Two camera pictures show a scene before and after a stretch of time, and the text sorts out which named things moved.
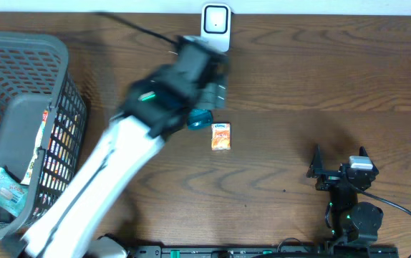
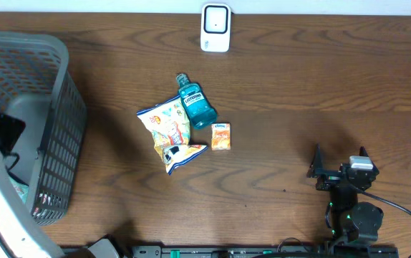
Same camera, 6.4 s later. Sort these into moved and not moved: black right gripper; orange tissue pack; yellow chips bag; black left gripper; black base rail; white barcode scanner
Moved: yellow chips bag; black left gripper
Not moved: white barcode scanner; black right gripper; black base rail; orange tissue pack
